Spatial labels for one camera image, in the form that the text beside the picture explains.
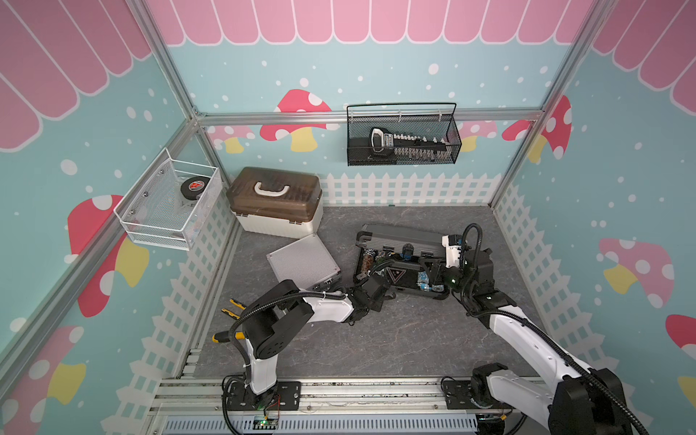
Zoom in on teal chip stack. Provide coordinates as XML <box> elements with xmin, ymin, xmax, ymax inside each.
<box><xmin>417</xmin><ymin>272</ymin><xmax>444</xmax><ymax>293</ymax></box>

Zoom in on yellow black pliers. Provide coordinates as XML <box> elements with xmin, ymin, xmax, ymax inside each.
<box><xmin>220</xmin><ymin>298</ymin><xmax>246</xmax><ymax>320</ymax></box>

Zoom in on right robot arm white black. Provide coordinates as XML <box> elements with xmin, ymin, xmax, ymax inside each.
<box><xmin>444</xmin><ymin>245</ymin><xmax>647</xmax><ymax>434</ymax></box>

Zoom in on black plastic poker case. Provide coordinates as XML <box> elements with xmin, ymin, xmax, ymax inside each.
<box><xmin>353</xmin><ymin>224</ymin><xmax>450</xmax><ymax>300</ymax></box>

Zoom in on brown lid storage box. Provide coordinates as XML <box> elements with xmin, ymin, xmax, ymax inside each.
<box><xmin>226</xmin><ymin>167</ymin><xmax>324</xmax><ymax>239</ymax></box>

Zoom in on black wire wall basket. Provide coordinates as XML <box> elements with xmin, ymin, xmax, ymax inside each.
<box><xmin>345</xmin><ymin>103</ymin><xmax>461</xmax><ymax>166</ymax></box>

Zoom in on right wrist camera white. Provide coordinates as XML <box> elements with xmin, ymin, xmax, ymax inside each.
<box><xmin>442</xmin><ymin>235</ymin><xmax>464</xmax><ymax>268</ymax></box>

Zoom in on silver aluminium poker case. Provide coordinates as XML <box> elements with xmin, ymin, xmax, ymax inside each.
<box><xmin>266</xmin><ymin>234</ymin><xmax>342</xmax><ymax>292</ymax></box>

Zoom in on yellow black screwdriver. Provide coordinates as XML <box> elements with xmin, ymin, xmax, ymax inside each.
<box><xmin>212</xmin><ymin>331</ymin><xmax>246</xmax><ymax>344</ymax></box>

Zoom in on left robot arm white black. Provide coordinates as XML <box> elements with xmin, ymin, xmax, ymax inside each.
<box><xmin>212</xmin><ymin>273</ymin><xmax>391</xmax><ymax>398</ymax></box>

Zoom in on socket bit set holder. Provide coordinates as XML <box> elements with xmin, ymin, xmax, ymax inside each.
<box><xmin>369</xmin><ymin>128</ymin><xmax>451</xmax><ymax>161</ymax></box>

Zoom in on white wire wall basket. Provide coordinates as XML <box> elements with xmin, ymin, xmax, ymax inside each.
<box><xmin>113</xmin><ymin>150</ymin><xmax>222</xmax><ymax>251</ymax></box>

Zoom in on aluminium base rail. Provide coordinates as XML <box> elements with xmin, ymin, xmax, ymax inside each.
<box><xmin>143</xmin><ymin>374</ymin><xmax>605</xmax><ymax>435</ymax></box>

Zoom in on black red tape roll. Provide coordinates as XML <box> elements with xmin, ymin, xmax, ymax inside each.
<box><xmin>181</xmin><ymin>176</ymin><xmax>210</xmax><ymax>201</ymax></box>

